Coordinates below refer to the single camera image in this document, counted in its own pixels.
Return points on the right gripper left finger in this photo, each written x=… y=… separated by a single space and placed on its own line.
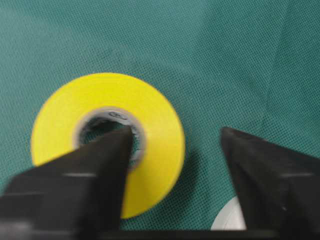
x=76 y=196

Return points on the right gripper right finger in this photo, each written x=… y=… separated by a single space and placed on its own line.
x=278 y=188

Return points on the yellow tape roll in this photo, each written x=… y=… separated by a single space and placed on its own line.
x=126 y=100

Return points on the white tape roll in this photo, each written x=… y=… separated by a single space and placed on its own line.
x=230 y=217

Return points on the green table cloth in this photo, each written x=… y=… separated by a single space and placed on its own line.
x=252 y=65

